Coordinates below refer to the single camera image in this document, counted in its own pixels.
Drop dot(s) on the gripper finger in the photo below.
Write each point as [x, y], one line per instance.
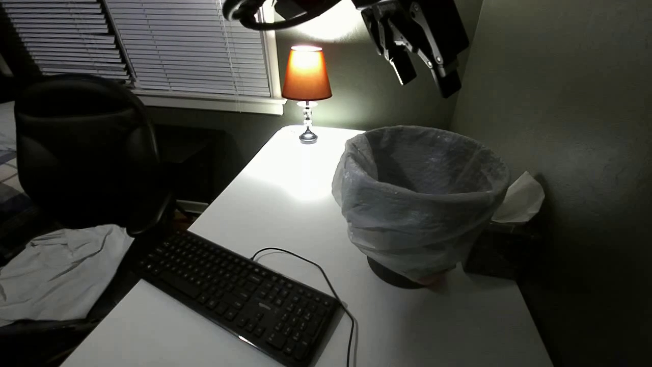
[395, 48]
[443, 46]

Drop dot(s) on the white paper tissue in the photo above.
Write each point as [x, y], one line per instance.
[522, 201]

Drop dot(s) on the black office chair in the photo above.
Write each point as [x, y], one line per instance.
[81, 153]

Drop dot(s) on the white crumpled cloth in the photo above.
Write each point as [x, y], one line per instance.
[56, 272]

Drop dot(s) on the table lamp with orange shade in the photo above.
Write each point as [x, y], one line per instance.
[306, 76]

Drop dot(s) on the black keyboard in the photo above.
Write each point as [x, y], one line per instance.
[239, 290]

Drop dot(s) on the black bucket with plastic liner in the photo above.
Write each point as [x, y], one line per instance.
[407, 214]

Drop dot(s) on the dark tissue box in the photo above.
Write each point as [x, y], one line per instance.
[496, 250]

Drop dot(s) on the window with white blinds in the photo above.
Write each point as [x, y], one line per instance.
[188, 51]

